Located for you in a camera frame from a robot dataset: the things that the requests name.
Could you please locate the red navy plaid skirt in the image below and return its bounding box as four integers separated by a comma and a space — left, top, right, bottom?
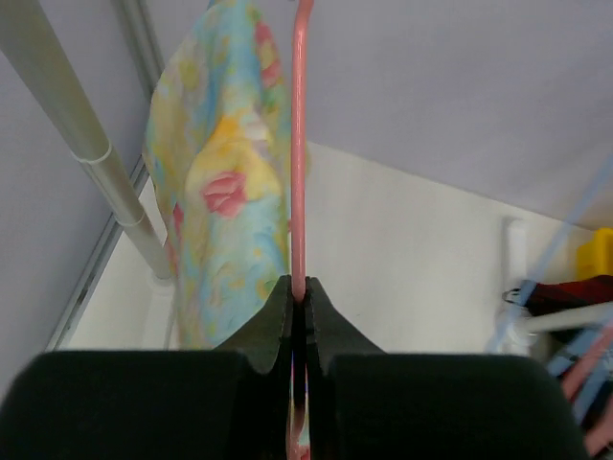
502, 275, 612, 316

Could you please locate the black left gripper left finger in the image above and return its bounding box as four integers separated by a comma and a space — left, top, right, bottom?
215, 275, 293, 374

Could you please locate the blue hanger of green skirt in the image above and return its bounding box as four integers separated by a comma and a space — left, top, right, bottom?
486, 154, 612, 353

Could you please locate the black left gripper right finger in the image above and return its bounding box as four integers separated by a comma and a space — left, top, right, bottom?
305, 277, 384, 377

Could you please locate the white metal clothes rack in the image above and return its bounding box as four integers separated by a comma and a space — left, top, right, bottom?
1, 1, 612, 354

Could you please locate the yellow plastic bin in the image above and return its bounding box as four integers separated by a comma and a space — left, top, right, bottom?
576, 228, 613, 281

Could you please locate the pink hanger of navy skirt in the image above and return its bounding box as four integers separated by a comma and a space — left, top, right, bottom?
561, 327, 612, 456

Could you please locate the navy white plaid skirt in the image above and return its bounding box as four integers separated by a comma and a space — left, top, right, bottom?
546, 329, 612, 378

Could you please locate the pastel floral skirt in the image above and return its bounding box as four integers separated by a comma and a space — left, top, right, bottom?
143, 1, 291, 349

